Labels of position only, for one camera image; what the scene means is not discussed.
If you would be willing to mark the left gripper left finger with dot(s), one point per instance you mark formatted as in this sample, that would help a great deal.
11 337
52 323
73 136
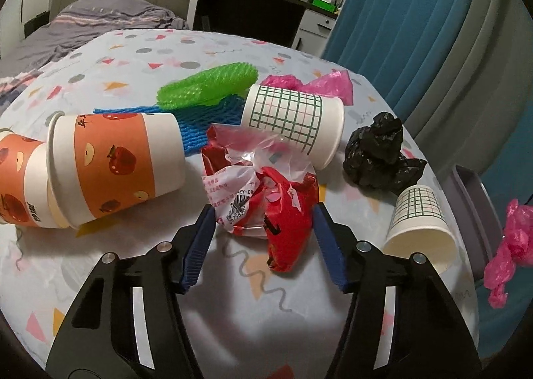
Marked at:
97 338

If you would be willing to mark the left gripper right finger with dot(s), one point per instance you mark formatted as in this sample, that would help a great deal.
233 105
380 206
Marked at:
429 337

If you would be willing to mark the black plastic bag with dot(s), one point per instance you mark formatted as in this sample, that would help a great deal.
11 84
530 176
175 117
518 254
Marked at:
373 157

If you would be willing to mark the pink plastic bag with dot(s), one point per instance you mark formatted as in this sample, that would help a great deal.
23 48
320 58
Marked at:
515 250
336 84

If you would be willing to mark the purple trash bin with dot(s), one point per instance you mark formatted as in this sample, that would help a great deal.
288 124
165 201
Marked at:
475 215

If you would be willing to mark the small grid paper cup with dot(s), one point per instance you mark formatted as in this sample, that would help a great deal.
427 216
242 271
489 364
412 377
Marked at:
418 225

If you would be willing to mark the orange apple paper cup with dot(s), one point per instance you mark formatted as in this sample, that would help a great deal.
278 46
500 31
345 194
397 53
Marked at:
26 193

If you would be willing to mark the red white plastic bag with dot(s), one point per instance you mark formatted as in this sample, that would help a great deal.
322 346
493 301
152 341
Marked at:
261 186

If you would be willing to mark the blue foam net sleeve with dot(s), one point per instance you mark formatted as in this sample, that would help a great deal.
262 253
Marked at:
194 122

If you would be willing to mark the large grid paper cup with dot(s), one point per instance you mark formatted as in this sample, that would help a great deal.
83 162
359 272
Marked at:
311 123

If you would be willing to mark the green foam net sleeve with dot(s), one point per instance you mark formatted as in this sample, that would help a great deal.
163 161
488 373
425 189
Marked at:
209 87

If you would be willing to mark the blue grey curtain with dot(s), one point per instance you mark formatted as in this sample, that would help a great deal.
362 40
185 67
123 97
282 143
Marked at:
458 73

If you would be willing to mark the white drawer cabinet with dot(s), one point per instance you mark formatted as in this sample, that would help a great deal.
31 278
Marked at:
313 32

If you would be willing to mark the black bedside table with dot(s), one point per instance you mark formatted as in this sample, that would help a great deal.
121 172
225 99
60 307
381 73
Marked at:
35 23

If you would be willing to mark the dark desk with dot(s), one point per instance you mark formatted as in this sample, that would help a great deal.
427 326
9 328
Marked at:
269 21

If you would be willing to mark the green box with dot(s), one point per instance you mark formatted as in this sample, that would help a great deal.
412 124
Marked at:
327 5

